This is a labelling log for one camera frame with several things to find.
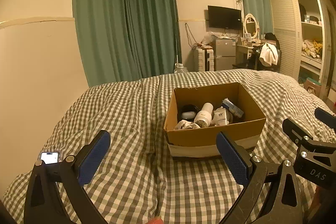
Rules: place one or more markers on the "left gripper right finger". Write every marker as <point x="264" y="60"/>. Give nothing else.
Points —
<point x="282" y="202"/>

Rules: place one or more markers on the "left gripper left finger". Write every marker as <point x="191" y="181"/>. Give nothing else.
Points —
<point x="43" y="203"/>

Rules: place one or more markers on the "blue tissue pack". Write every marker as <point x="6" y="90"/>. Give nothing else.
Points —
<point x="232" y="108"/>

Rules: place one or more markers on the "white bottle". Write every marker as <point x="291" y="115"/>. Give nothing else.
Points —
<point x="204" y="117"/>

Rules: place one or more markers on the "white earbuds case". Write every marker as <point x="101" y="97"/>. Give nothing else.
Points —
<point x="188" y="115"/>

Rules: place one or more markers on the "white smartphone on bed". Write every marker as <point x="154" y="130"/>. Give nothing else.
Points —
<point x="50" y="157"/>

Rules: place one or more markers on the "small white carton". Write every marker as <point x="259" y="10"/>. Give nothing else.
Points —
<point x="221" y="117"/>

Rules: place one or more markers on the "chair with white cloth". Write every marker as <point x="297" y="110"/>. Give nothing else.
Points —
<point x="267" y="57"/>

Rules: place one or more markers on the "cardboard box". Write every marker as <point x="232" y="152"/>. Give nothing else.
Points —
<point x="201" y="142"/>

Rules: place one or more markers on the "black round jar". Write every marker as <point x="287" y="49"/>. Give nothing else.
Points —
<point x="189" y="108"/>

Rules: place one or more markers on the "white wardrobe shelf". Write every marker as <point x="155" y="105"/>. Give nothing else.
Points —
<point x="300" y="27"/>

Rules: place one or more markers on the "gray mini fridge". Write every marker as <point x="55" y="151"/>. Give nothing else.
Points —
<point x="224" y="54"/>

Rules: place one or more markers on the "white round vanity mirror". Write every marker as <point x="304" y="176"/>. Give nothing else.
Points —
<point x="251" y="28"/>

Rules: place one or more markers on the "white suitcase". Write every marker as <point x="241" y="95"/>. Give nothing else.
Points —
<point x="204" y="59"/>

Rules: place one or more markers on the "clear water jug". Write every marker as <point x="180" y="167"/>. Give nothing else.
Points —
<point x="179" y="67"/>

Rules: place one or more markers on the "green curtain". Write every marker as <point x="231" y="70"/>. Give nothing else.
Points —
<point x="126" y="40"/>
<point x="256" y="1"/>

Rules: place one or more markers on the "black wall television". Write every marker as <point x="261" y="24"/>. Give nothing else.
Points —
<point x="225" y="18"/>

